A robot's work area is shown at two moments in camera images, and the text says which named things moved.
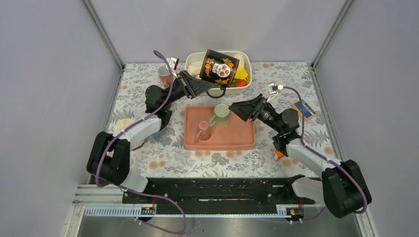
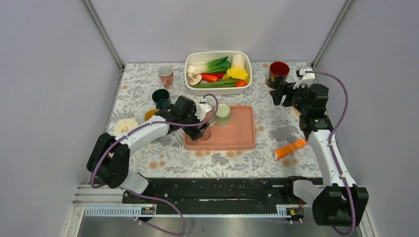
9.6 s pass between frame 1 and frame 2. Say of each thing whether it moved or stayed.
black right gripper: moved
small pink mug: stayed
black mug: moved
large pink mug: stayed
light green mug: stayed
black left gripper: moved
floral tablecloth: stayed
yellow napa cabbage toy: stayed
